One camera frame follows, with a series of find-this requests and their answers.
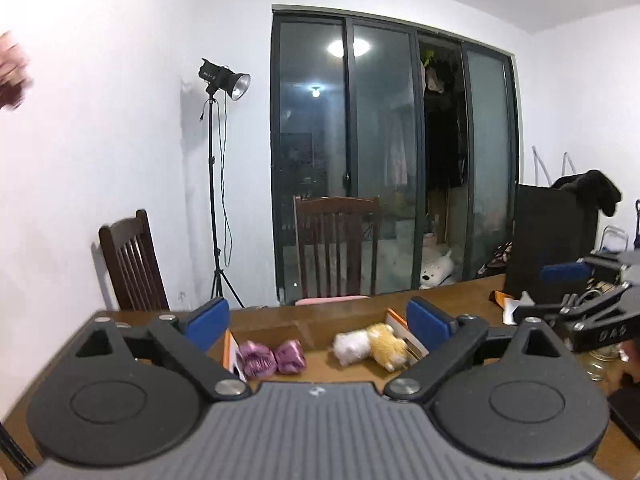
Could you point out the white plush dog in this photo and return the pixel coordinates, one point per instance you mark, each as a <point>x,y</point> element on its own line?
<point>437,272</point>

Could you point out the patterned cloth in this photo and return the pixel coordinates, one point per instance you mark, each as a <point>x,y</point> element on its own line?
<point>497,257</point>

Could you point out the black cabinet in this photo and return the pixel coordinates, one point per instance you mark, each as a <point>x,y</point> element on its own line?
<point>550,230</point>

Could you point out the metal folding frame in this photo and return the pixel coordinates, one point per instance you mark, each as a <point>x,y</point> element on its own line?
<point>614,240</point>

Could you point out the black studio light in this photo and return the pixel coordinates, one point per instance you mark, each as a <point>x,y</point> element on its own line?
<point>225,77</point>

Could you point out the blurred pink red object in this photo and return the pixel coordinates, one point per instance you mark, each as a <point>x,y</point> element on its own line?
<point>12,75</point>

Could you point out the orange and white paper packet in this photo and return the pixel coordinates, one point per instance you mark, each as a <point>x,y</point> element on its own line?
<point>506,306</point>

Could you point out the pink plush toy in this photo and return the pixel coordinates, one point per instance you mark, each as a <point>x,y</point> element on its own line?
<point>256,360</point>
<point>290,356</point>

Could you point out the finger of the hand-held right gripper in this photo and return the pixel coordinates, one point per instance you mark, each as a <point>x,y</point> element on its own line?
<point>560,314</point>
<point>565,274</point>

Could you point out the dark wooden chair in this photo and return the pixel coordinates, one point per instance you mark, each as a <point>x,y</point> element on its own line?
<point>132,260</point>
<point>335,240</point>

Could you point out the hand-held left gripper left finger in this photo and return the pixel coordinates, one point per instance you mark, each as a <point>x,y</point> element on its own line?
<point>207,324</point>

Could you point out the clear glass jar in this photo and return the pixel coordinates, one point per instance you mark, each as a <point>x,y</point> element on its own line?
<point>602,362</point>

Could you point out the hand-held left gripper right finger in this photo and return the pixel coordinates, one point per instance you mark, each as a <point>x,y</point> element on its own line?
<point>429,324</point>

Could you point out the hanging clothes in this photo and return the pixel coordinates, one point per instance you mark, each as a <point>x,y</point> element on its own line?
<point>434,80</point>

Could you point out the black light stand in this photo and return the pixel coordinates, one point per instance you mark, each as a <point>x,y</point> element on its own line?
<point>214,200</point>

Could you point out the orange-edged cardboard box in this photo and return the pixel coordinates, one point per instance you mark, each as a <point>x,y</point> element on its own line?
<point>320,362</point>

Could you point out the white bent tube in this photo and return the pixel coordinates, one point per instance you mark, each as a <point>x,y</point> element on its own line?
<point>568,160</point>
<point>539,162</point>

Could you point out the pink seat cushion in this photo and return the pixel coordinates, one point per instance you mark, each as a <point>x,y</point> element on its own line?
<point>330,300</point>

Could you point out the sliding glass door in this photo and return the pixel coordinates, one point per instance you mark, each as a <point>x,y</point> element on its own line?
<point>380,160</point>

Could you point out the white and yellow plush toy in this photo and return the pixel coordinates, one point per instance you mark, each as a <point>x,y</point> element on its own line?
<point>372,345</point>

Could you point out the black garment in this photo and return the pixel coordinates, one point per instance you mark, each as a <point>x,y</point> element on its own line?
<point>595,187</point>

